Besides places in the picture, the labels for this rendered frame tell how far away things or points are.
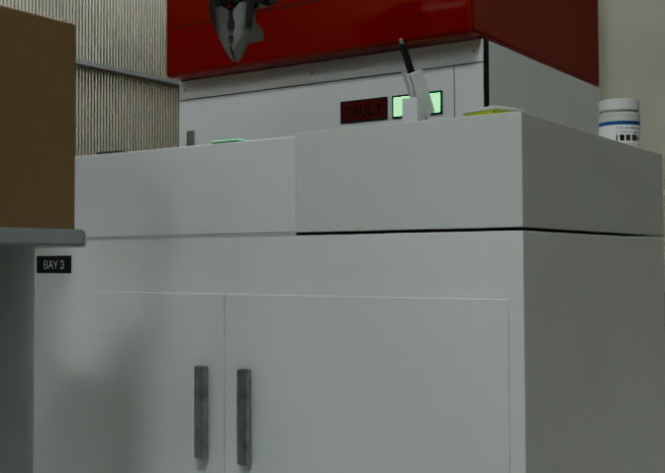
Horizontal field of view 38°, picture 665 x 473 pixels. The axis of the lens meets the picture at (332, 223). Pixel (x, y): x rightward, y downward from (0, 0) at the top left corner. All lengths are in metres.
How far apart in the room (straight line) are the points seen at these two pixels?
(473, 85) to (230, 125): 0.63
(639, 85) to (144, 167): 10.02
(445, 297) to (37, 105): 0.59
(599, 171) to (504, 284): 0.33
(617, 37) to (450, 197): 10.35
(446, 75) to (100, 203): 0.76
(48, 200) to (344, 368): 0.46
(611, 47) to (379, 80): 9.56
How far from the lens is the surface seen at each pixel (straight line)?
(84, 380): 1.72
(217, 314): 1.50
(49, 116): 1.34
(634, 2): 11.61
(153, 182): 1.60
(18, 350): 1.30
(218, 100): 2.36
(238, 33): 1.56
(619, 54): 11.54
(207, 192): 1.52
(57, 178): 1.34
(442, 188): 1.29
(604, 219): 1.52
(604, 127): 1.79
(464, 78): 2.00
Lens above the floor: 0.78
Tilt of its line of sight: 2 degrees up
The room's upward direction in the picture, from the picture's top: straight up
